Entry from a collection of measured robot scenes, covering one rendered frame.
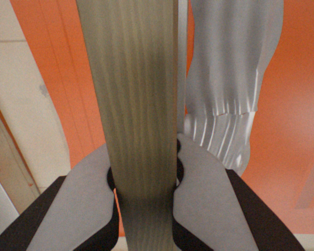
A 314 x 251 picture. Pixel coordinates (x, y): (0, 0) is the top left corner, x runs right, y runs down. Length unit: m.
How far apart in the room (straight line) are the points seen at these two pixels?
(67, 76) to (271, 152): 0.23
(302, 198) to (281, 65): 0.19
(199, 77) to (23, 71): 0.16
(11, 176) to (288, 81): 0.29
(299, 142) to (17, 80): 0.29
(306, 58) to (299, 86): 0.03
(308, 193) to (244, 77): 0.19
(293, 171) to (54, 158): 0.28
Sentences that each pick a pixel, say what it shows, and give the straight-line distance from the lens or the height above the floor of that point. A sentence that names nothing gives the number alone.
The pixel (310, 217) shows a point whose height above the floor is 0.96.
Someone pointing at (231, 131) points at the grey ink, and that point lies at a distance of 0.19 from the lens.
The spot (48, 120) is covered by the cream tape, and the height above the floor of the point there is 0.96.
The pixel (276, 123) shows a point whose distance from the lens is 0.22.
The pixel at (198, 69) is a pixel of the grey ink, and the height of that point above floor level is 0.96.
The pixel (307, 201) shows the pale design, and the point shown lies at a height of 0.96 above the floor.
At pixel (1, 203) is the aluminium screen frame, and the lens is 0.25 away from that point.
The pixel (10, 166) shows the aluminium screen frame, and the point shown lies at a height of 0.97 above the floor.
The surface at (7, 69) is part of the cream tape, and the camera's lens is 0.21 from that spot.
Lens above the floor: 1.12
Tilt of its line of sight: 64 degrees down
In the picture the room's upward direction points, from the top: 179 degrees clockwise
